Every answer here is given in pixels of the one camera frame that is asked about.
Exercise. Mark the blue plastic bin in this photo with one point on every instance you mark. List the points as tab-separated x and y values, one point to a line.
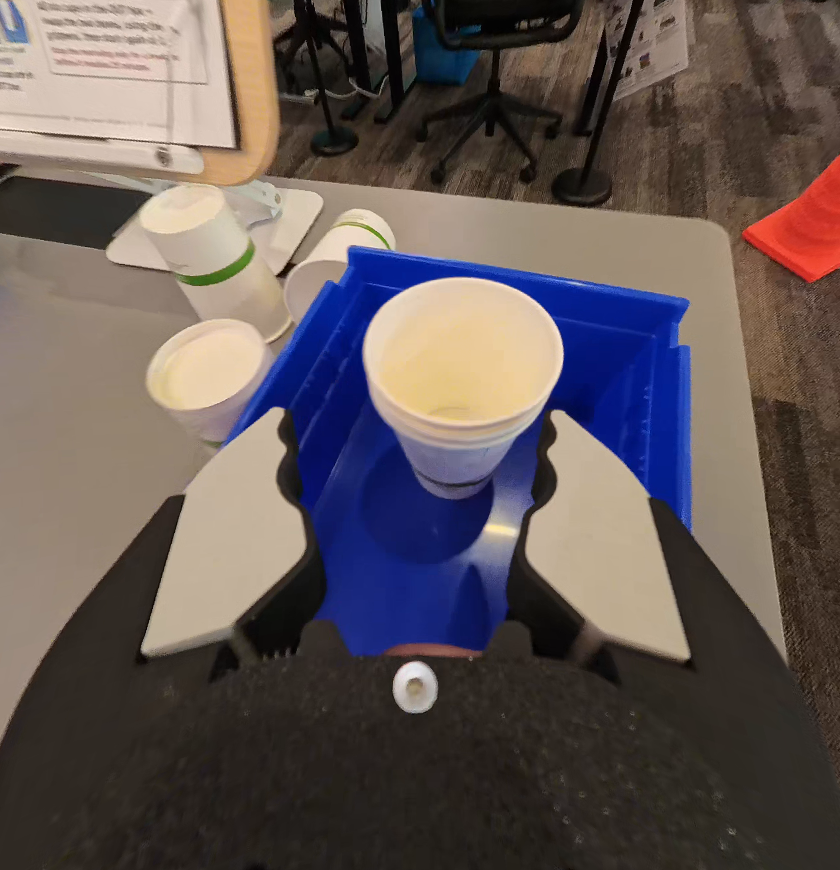
406	584

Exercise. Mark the printed floor sign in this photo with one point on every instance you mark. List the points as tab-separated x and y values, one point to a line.
654	47

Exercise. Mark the white paper cup green band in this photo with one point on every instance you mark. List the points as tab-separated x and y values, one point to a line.
209	380
223	292
352	238

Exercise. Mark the orange traffic cone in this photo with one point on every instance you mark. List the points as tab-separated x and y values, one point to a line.
814	224

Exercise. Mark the stack of white paper cups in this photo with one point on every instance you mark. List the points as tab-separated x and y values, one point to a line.
454	353

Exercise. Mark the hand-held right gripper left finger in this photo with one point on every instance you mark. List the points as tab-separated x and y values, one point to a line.
230	544

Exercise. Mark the blue storage box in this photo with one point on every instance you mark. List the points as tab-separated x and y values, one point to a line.
447	64

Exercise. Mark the black stanchion pole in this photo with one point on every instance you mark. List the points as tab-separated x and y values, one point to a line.
334	141
582	187

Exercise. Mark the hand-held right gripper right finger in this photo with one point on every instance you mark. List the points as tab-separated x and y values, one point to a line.
597	550

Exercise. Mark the black office chair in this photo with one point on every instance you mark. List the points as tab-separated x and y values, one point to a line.
508	27

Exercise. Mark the wooden display board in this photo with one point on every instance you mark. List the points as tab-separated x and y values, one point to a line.
253	102

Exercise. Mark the printed instruction sheet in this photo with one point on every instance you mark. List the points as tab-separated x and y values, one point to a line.
121	102

